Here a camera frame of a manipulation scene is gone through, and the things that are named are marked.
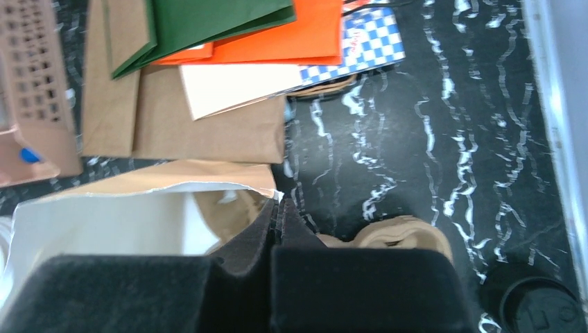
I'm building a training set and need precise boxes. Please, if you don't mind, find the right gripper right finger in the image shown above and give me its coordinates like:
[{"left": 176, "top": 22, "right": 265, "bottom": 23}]
[{"left": 270, "top": 199, "right": 474, "bottom": 332}]

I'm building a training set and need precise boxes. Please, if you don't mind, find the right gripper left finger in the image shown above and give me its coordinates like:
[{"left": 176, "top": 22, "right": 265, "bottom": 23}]
[{"left": 1, "top": 200, "right": 278, "bottom": 332}]

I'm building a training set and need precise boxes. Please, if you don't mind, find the tan paper bag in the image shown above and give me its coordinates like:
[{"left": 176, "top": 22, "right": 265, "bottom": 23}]
[{"left": 1, "top": 160, "right": 283, "bottom": 311}]

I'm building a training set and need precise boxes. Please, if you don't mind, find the cardboard two-cup carrier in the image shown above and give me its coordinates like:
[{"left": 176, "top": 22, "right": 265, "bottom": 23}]
[{"left": 317, "top": 215, "right": 453, "bottom": 262}]

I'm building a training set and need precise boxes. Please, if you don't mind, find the brown kraft paper bag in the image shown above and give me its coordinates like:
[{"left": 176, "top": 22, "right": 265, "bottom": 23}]
[{"left": 82, "top": 1, "right": 286, "bottom": 164}]

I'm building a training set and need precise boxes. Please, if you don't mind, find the white paper bag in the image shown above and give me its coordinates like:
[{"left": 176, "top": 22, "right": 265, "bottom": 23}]
[{"left": 179, "top": 64, "right": 303, "bottom": 121}]

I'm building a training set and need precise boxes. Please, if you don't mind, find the black round lid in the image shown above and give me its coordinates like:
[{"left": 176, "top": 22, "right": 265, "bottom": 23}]
[{"left": 480, "top": 263, "right": 587, "bottom": 332}]

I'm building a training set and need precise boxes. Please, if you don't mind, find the blue cap small item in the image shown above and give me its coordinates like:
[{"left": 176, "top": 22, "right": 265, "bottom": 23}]
[{"left": 19, "top": 147, "right": 42, "bottom": 164}]

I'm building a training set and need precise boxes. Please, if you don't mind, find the orange paper bag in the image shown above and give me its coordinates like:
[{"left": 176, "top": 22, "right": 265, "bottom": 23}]
[{"left": 154, "top": 1, "right": 343, "bottom": 65}]

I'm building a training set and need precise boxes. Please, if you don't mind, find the pink desk file organizer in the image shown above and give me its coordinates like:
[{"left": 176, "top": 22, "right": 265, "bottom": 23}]
[{"left": 1, "top": 1, "right": 83, "bottom": 187}]

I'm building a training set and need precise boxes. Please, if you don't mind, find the dark green paper bag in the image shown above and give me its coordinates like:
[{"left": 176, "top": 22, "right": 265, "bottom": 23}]
[{"left": 101, "top": 1, "right": 296, "bottom": 79}]

